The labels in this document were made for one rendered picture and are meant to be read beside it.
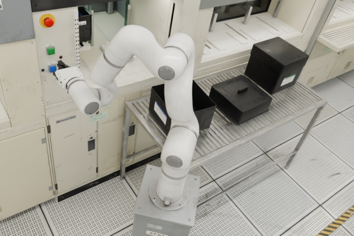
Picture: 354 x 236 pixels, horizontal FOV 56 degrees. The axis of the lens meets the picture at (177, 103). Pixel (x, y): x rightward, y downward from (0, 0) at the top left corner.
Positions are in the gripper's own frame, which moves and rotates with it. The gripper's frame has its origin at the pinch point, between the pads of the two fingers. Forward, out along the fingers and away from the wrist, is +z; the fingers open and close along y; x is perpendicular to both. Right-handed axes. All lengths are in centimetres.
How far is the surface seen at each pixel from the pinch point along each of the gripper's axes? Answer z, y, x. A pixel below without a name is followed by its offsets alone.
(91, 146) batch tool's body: 13, 20, -76
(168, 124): -24, 47, -36
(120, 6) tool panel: 93, 81, -26
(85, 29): 54, 35, -17
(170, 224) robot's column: -68, 20, -48
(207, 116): -31, 69, -33
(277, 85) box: -26, 137, -36
